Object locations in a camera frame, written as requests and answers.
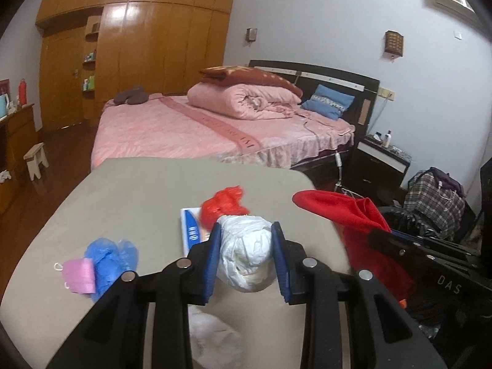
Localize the red plastic bag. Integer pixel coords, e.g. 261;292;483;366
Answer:
199;186;250;231

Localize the white bottle on nightstand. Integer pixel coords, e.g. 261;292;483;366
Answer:
383;130;392;148

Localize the blue white medicine box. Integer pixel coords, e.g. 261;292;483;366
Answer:
180;208;209;256

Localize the folded pink quilt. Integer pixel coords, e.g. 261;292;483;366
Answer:
187;82;301;121

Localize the dark red folded blanket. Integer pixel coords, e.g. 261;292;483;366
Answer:
199;66;304;98

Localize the black headboard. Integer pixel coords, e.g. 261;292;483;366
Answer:
248;60;380;140

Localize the black white nightstand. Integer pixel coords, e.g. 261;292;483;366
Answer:
343;137;411;206

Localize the white tissue ball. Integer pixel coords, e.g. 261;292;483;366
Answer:
217;215;276;292

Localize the small wall lamp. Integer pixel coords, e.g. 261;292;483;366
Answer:
245;28;258;43

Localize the red thermos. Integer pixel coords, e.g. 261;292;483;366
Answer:
18;78;27;107

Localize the red box on cabinet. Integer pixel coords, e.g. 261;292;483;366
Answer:
0;79;10;95

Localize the wooden wall lamp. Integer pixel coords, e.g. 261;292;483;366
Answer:
384;30;404;57

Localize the light blue kettle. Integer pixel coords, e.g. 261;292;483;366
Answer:
0;94;7;119

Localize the small white stool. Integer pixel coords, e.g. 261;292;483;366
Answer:
23;142;49;181

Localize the wooden side cabinet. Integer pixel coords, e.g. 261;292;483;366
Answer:
1;104;38;215

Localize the blue pillow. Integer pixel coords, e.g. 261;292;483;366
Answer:
301;84;355;120

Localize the plaid bag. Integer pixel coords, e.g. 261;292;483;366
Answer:
404;167;465;240

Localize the black trash bin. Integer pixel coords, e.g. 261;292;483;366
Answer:
379;207;454;340

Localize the red cloth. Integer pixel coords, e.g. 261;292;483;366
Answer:
292;190;415;308

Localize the pink face mask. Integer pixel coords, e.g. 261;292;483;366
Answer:
54;257;96;294

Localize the wooden wardrobe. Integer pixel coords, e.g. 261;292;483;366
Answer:
36;0;233;132

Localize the pink bed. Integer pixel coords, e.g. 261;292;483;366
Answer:
91;93;355;169

